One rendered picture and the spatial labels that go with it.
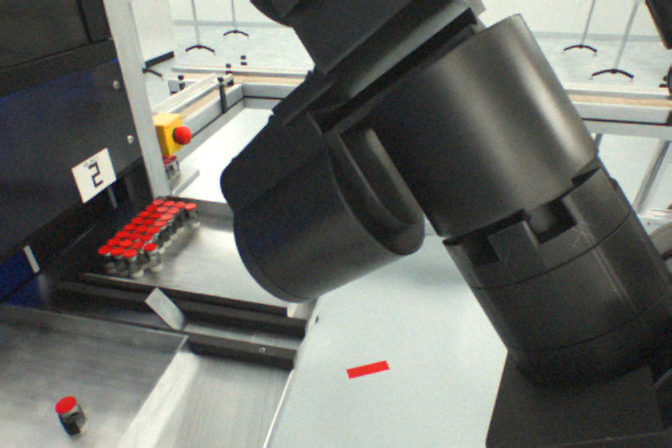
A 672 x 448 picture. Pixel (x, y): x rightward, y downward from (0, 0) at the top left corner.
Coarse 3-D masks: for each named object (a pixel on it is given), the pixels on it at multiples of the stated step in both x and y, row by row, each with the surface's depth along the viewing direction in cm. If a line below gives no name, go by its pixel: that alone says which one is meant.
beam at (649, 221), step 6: (648, 210) 155; (654, 210) 156; (660, 210) 155; (666, 210) 155; (642, 216) 152; (648, 216) 152; (654, 216) 152; (660, 216) 152; (666, 216) 152; (426, 222) 170; (642, 222) 152; (648, 222) 152; (654, 222) 152; (660, 222) 151; (666, 222) 151; (648, 228) 153; (654, 228) 153
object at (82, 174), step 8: (104, 152) 75; (88, 160) 71; (96, 160) 73; (104, 160) 75; (80, 168) 70; (104, 168) 75; (112, 168) 77; (80, 176) 70; (88, 176) 72; (104, 176) 75; (112, 176) 77; (80, 184) 70; (88, 184) 72; (104, 184) 75; (80, 192) 70; (88, 192) 72; (96, 192) 74
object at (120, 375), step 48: (0, 336) 61; (48, 336) 61; (96, 336) 61; (144, 336) 59; (0, 384) 55; (48, 384) 55; (96, 384) 55; (144, 384) 55; (0, 432) 49; (48, 432) 49; (96, 432) 49; (144, 432) 49
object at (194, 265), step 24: (216, 216) 88; (192, 240) 81; (216, 240) 81; (168, 264) 75; (192, 264) 75; (216, 264) 75; (240, 264) 75; (120, 288) 67; (144, 288) 66; (168, 288) 65; (192, 288) 70; (216, 288) 70; (240, 288) 70; (264, 312) 63; (288, 312) 63
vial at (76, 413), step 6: (78, 408) 48; (60, 414) 46; (66, 414) 47; (72, 414) 47; (78, 414) 48; (60, 420) 47; (66, 420) 47; (72, 420) 47; (78, 420) 48; (84, 420) 49; (78, 426) 48; (84, 426) 49
